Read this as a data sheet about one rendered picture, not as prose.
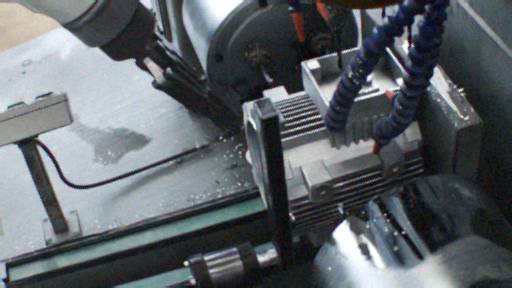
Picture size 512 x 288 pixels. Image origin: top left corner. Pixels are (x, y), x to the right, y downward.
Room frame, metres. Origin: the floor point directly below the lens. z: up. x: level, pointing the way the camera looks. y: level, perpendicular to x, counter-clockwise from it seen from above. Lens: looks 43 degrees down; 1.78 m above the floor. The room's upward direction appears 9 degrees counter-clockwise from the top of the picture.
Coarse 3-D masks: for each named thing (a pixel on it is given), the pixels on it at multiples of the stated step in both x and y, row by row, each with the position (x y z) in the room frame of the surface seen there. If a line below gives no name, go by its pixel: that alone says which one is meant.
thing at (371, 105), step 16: (304, 64) 0.82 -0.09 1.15; (320, 64) 0.83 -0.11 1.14; (336, 64) 0.83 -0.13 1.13; (384, 64) 0.83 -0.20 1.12; (304, 80) 0.82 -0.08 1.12; (320, 80) 0.81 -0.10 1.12; (336, 80) 0.81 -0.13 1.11; (368, 80) 0.78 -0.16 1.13; (384, 80) 0.80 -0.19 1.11; (320, 96) 0.76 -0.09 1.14; (368, 96) 0.74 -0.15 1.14; (384, 96) 0.74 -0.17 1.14; (320, 112) 0.76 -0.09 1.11; (352, 112) 0.73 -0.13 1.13; (368, 112) 0.74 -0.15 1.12; (384, 112) 0.74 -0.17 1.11; (352, 128) 0.73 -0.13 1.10; (368, 128) 0.74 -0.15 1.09; (336, 144) 0.73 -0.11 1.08
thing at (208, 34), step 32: (192, 0) 1.09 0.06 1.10; (224, 0) 1.01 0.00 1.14; (256, 0) 0.98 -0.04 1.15; (192, 32) 1.06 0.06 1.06; (224, 32) 0.97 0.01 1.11; (256, 32) 0.98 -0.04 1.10; (288, 32) 0.99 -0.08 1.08; (320, 32) 0.98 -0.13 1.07; (352, 32) 1.01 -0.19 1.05; (224, 64) 0.97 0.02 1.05; (256, 64) 0.94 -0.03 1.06; (288, 64) 0.98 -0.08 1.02; (224, 96) 0.97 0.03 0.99; (256, 96) 0.97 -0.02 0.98
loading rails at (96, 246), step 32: (256, 192) 0.82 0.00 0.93; (128, 224) 0.79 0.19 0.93; (160, 224) 0.79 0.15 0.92; (192, 224) 0.78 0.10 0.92; (224, 224) 0.78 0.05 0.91; (256, 224) 0.79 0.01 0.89; (32, 256) 0.75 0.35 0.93; (64, 256) 0.75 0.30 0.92; (96, 256) 0.74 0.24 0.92; (128, 256) 0.75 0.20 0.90; (160, 256) 0.76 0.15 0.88
